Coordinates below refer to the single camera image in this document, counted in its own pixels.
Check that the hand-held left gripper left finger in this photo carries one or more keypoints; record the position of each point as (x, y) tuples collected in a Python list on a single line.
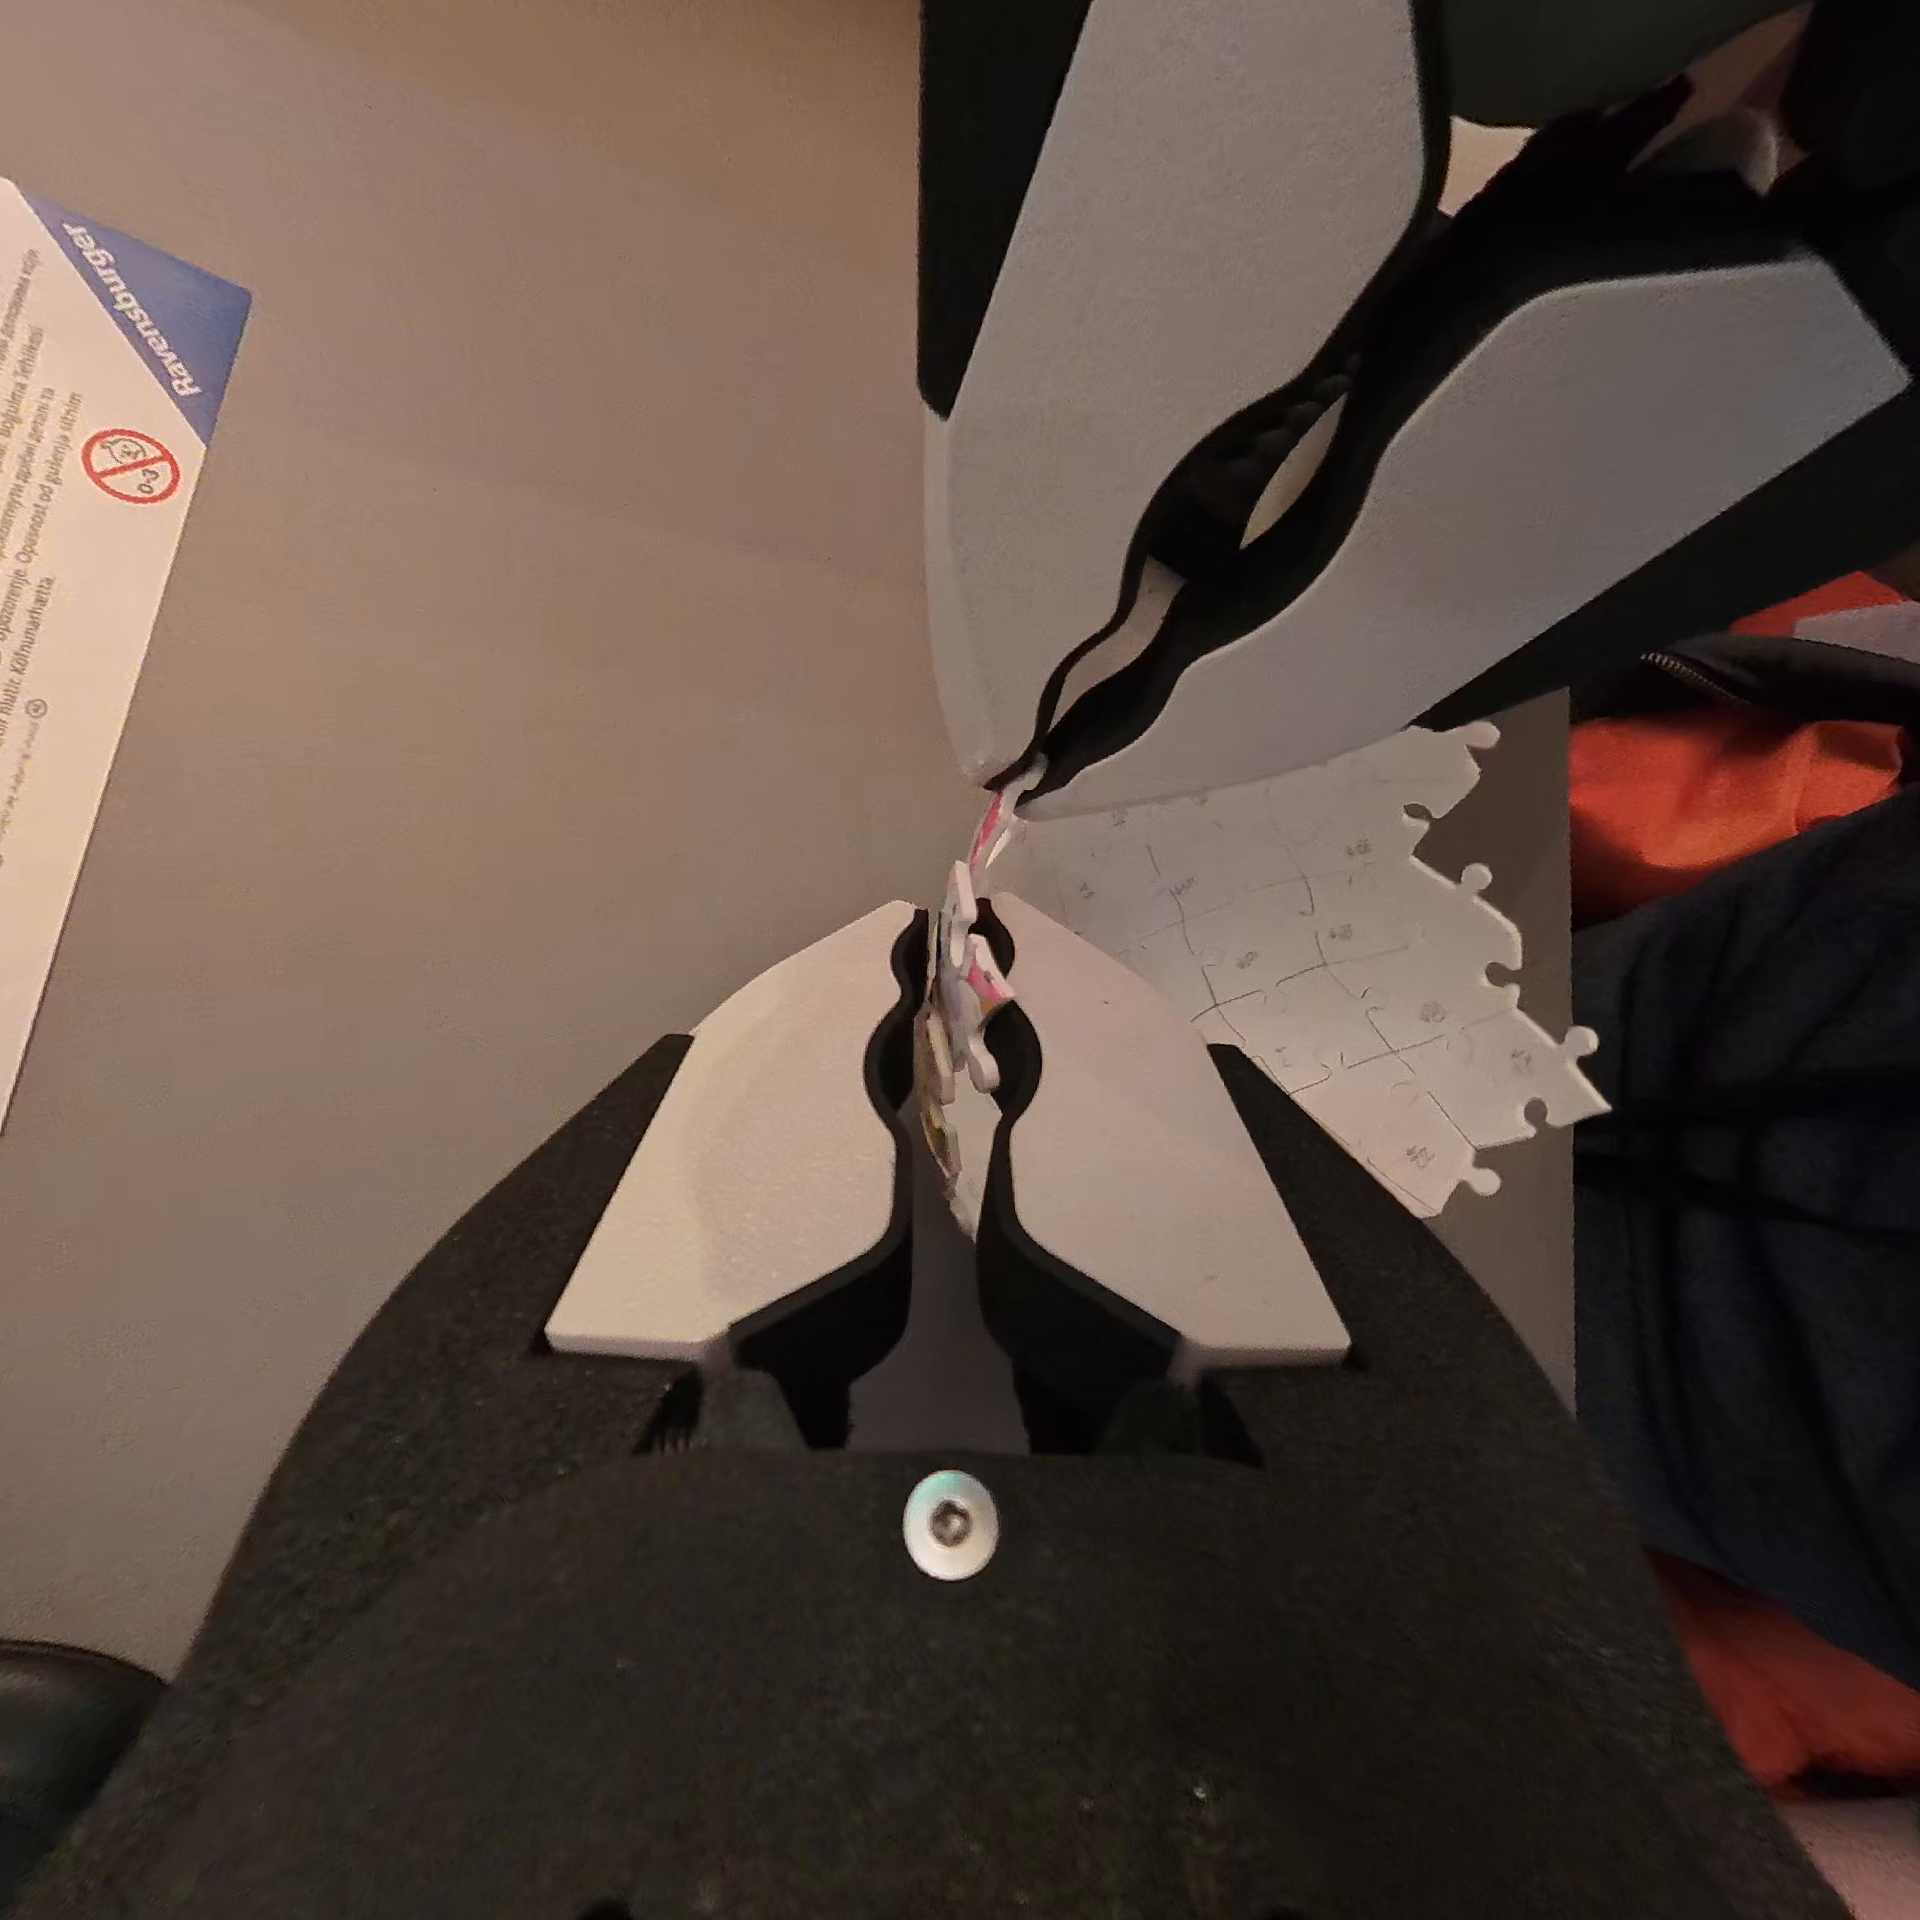
[(750, 1184)]

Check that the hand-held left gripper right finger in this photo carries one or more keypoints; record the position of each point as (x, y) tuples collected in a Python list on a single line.
[(1172, 1201)]

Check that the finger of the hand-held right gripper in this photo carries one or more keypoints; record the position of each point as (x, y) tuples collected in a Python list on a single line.
[(1172, 270), (1529, 494)]

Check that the half built puzzle ball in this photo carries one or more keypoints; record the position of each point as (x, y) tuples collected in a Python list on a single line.
[(1320, 961)]

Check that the small curved puzzle piece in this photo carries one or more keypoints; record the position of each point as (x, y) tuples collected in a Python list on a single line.
[(990, 833)]

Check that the black round ball stand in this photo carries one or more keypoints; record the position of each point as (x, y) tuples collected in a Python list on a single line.
[(68, 1725)]

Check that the black jacket with orange lining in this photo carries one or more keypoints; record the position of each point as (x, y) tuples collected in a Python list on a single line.
[(1695, 797)]

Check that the person's dark blue shirt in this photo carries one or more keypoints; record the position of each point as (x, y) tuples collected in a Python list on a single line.
[(1756, 1349)]

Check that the white instruction leaflet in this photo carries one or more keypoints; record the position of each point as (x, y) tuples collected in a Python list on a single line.
[(89, 599)]

